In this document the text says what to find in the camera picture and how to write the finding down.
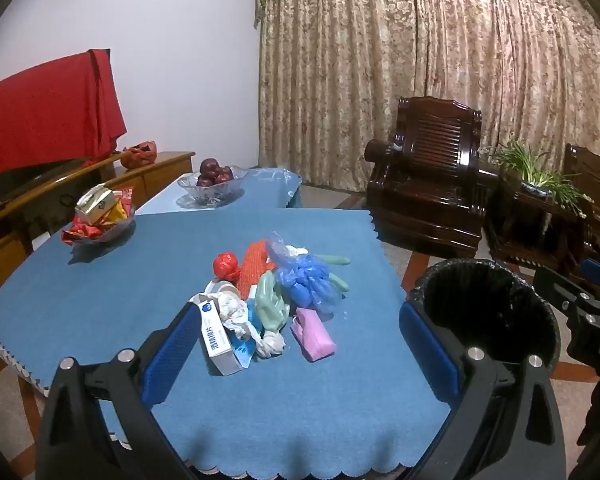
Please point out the red snack packet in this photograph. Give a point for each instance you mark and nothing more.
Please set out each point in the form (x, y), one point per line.
(82, 231)
(124, 197)

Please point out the blue plastic bag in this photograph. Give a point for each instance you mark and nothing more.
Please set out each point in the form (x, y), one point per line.
(302, 275)

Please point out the glass snack bowl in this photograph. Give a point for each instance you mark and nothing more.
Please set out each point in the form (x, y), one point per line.
(115, 231)

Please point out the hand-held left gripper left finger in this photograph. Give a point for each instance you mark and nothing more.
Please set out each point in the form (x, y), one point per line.
(172, 360)

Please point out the black lined trash bin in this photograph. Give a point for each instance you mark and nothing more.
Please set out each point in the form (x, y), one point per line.
(480, 305)

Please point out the pink packet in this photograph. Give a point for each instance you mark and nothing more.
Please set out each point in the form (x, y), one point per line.
(312, 337)

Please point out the dark wooden armchair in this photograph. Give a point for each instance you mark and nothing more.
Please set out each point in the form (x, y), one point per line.
(437, 135)
(585, 170)

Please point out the black television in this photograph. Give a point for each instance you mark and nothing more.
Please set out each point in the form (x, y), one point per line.
(20, 180)

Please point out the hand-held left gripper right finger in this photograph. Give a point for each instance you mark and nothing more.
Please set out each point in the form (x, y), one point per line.
(427, 355)

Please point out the potted green plant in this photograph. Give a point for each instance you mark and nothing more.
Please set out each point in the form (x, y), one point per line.
(525, 160)

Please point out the red apple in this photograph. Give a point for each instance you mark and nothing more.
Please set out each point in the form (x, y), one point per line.
(210, 166)
(205, 181)
(224, 175)

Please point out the glass fruit bowl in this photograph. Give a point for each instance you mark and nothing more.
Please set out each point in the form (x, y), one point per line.
(210, 194)

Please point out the white tissue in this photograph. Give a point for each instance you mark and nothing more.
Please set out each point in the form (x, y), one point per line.
(232, 310)
(296, 250)

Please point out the wooden cabinet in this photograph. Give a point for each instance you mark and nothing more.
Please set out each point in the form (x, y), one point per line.
(165, 170)

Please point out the green rubber glove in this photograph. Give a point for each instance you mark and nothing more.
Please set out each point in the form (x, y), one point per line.
(337, 260)
(269, 305)

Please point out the yellow white carton box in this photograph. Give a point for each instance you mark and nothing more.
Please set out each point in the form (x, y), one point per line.
(92, 205)

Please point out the dark wooden side table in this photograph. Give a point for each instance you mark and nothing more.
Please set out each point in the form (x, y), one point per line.
(525, 210)

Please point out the white blue medicine box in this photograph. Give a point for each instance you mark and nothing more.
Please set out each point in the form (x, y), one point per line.
(215, 340)

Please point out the red plastic bag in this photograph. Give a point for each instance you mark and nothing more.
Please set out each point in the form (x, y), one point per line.
(226, 264)

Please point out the beige patterned curtain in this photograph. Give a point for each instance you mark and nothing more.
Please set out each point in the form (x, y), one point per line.
(380, 60)

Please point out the orange foam fruit net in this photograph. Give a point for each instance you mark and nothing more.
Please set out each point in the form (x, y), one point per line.
(254, 265)

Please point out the blue tablecloth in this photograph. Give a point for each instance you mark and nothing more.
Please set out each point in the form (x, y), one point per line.
(155, 270)
(265, 185)

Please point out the red cloth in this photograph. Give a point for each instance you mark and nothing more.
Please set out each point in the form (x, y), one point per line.
(45, 105)

